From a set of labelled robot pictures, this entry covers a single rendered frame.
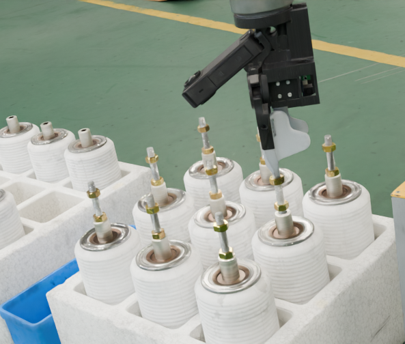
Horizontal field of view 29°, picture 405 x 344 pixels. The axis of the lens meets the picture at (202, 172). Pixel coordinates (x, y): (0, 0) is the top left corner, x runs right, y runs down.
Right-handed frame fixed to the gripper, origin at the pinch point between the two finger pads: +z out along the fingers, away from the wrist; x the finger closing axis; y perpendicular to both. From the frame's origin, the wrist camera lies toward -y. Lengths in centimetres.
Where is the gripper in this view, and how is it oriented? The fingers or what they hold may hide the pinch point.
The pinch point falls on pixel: (270, 165)
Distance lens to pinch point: 100.2
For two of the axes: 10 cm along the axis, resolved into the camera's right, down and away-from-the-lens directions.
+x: 0.7, -4.2, 9.0
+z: 1.8, 9.0, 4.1
